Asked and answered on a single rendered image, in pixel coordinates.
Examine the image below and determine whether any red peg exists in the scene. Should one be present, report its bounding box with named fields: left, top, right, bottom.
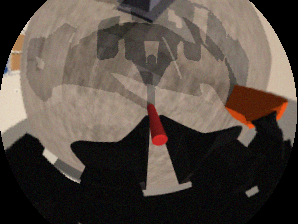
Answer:
left=146, top=104, right=168, bottom=147

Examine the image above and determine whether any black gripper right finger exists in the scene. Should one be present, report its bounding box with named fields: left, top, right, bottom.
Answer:
left=158, top=116, right=242, bottom=184

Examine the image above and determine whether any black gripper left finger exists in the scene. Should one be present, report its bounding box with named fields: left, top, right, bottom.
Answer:
left=71, top=116, right=149, bottom=190

